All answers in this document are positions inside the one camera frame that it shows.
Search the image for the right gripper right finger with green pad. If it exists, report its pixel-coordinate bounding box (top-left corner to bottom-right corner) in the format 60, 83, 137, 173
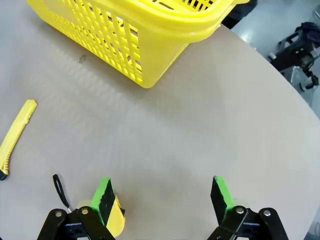
206, 175, 290, 240

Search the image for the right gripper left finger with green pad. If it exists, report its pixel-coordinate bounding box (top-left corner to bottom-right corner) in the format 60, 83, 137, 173
37, 177, 117, 240

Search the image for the yellow utility knife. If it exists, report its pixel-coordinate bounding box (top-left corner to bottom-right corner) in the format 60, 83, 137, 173
0, 99, 38, 181

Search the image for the yellow plastic shopping basket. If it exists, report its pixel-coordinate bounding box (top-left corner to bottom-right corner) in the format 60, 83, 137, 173
26, 0, 251, 89

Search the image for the yellow tape measure black strap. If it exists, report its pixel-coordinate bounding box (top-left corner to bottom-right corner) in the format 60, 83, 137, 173
52, 174, 126, 238

